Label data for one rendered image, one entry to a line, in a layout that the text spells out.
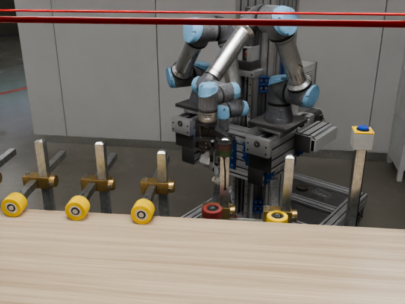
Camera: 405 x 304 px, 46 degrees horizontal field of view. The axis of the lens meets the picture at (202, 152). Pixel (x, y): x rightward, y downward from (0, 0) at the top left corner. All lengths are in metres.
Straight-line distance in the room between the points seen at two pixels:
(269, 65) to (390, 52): 2.11
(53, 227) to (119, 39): 3.03
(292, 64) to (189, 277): 1.09
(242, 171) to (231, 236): 0.94
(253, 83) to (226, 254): 1.19
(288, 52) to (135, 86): 2.75
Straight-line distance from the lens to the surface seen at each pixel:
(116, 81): 4.72
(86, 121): 4.97
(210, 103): 1.83
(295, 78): 2.21
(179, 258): 1.59
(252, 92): 2.57
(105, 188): 1.98
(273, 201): 2.03
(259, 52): 2.59
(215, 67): 2.01
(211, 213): 1.82
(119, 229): 1.76
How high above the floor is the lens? 1.82
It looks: 23 degrees down
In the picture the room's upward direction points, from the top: straight up
